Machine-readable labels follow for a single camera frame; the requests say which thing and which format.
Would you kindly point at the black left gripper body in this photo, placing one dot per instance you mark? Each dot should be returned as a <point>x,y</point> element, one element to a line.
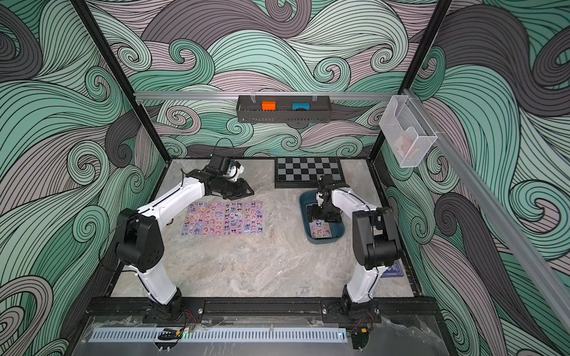
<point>229,188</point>

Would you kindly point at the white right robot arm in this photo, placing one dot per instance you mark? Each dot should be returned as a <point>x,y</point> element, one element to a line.
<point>375,241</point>

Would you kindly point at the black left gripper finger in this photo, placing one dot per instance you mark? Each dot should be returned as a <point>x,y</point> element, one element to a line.
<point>242,195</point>
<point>244,186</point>

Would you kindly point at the aluminium rail back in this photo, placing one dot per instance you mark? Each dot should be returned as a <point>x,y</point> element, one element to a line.
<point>253,95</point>

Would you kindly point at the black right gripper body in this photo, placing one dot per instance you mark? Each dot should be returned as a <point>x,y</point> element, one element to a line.
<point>326,212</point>

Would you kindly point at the aluminium rail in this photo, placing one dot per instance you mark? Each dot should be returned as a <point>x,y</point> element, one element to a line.
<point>536,267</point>
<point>253,95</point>

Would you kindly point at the teal block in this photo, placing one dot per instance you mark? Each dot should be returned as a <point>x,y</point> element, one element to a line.
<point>300,106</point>

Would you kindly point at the black corner frame post left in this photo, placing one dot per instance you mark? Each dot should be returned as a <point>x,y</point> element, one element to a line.
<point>104,48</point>

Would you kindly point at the aluminium rail right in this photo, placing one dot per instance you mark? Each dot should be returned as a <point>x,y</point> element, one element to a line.
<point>536,267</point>

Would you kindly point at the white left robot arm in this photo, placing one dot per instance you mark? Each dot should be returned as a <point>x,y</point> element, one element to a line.
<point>138,241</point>

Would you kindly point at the orange block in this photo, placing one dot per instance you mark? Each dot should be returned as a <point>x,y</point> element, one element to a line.
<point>269,106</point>

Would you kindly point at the black and grey chessboard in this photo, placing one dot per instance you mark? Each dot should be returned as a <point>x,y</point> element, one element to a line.
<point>305,172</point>

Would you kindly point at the black corner frame post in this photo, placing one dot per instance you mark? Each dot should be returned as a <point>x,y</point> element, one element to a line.
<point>104,48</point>
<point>422,22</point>

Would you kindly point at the clear plastic wall holder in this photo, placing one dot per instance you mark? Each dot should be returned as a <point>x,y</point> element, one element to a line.
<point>407,130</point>

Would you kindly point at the sticker sheet stack in box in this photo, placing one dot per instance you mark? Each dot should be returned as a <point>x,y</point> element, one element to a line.
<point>319,229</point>

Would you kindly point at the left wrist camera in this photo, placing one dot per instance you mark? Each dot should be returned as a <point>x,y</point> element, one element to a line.
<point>234,171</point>

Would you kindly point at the black corner frame post right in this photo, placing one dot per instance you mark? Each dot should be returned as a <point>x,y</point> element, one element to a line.
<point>422,22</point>

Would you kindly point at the teal plastic storage box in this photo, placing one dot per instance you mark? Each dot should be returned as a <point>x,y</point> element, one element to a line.
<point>306,200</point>

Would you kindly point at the black wall-mounted tray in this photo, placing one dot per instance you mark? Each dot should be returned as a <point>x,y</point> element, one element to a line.
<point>249,111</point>

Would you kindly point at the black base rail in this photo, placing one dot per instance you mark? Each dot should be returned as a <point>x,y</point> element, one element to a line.
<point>213,310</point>

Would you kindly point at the white perforated cable duct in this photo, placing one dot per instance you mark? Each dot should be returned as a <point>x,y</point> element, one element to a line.
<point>274,334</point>

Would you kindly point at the pink sticker sheet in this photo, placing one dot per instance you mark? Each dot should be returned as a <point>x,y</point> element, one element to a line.
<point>253,218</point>
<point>213,219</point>
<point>194,221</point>
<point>233,219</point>

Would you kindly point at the blue card deck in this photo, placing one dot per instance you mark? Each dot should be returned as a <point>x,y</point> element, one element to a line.
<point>396,270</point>

